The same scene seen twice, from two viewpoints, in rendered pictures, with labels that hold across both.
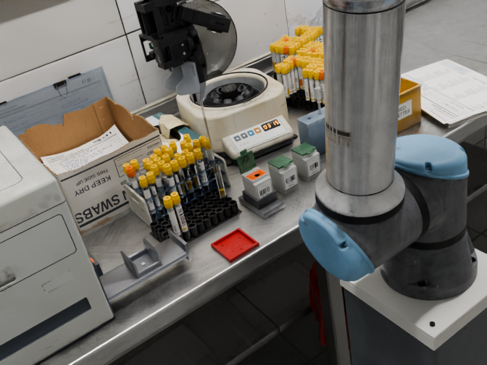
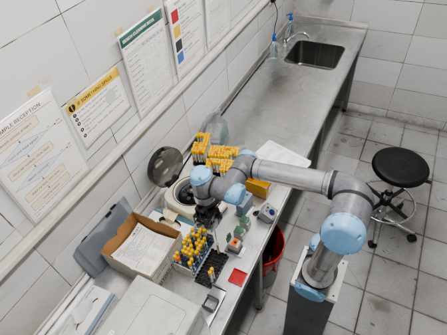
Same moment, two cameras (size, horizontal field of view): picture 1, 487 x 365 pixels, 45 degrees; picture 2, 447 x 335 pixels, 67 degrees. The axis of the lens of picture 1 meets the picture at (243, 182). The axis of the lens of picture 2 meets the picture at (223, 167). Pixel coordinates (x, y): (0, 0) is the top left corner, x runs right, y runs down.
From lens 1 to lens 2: 0.89 m
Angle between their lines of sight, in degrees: 26
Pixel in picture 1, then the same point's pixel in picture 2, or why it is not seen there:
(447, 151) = not seen: hidden behind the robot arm
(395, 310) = not seen: hidden behind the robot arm
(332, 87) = (324, 262)
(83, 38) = (114, 187)
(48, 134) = (112, 242)
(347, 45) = (335, 256)
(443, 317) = (335, 291)
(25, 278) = not seen: outside the picture
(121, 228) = (177, 282)
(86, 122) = (126, 227)
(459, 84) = (282, 157)
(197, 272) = (230, 296)
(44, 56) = (99, 205)
